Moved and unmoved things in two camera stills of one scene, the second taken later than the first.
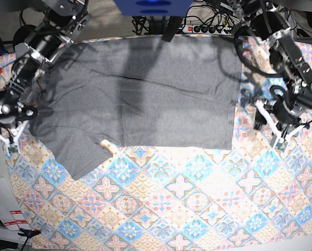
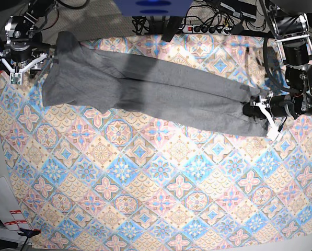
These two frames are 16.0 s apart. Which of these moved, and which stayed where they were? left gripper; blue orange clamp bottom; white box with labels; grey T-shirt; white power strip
Moved: left gripper; grey T-shirt
Stayed: white box with labels; blue orange clamp bottom; white power strip
